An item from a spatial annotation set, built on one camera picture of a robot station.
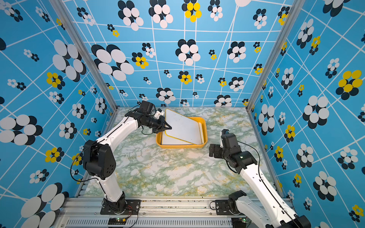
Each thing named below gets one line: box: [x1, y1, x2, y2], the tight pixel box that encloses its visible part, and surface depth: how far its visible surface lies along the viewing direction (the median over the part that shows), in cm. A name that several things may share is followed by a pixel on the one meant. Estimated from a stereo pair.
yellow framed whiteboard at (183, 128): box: [164, 108, 204, 145], surface depth 98 cm
